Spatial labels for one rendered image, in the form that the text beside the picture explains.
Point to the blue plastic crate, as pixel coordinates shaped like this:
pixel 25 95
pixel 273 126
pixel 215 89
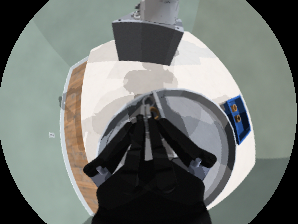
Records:
pixel 243 127

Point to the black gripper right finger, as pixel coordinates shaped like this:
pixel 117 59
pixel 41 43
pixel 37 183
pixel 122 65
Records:
pixel 187 151

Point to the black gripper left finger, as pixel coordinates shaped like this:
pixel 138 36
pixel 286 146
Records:
pixel 103 166

